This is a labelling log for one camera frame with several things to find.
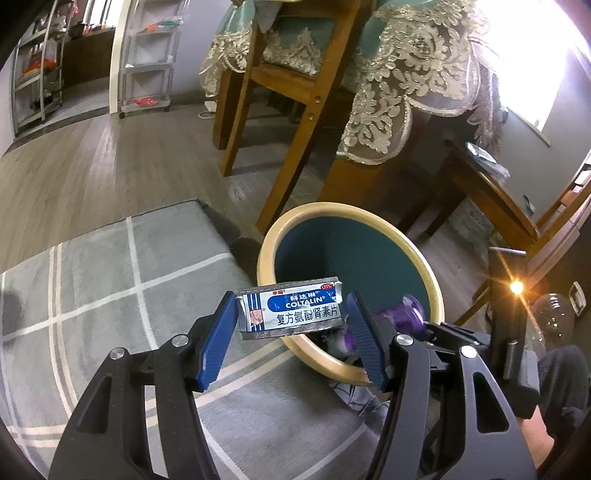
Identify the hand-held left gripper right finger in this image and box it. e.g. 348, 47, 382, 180
344, 291, 539, 480

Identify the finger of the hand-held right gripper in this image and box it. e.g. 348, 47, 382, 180
420, 322, 494, 354

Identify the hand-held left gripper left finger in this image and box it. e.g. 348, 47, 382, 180
48, 290, 239, 480

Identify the purple bottle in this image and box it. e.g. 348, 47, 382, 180
344, 294, 426, 352

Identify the silver blue medicine sachet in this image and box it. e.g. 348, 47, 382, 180
235, 276, 349, 341

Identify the teal bin with cream rim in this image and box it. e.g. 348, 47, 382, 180
256, 202, 445, 386

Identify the person's right forearm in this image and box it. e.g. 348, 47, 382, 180
524, 344, 591, 480

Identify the clear plastic bottle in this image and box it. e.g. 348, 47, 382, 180
531, 293, 583, 354

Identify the clear plastic storage bag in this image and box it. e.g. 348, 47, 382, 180
455, 203, 506, 252

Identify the grey plaid mat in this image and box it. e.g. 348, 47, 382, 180
0, 198, 398, 480

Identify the wooden chair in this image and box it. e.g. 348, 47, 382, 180
222, 0, 375, 236
406, 138, 591, 326

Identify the pale blue packet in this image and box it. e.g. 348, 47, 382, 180
466, 142, 510, 178

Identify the white rolling cart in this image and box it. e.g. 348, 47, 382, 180
117, 0, 183, 118

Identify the large bright window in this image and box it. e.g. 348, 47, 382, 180
475, 0, 591, 139

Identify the lace tablecloth table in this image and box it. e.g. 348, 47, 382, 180
199, 0, 509, 166

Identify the metal shelf rack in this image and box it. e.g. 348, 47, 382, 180
11, 0, 70, 134

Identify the dark wood kitchen cabinet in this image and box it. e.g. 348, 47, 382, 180
62, 28, 116, 88

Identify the white wall socket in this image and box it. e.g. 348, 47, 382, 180
569, 282, 589, 317

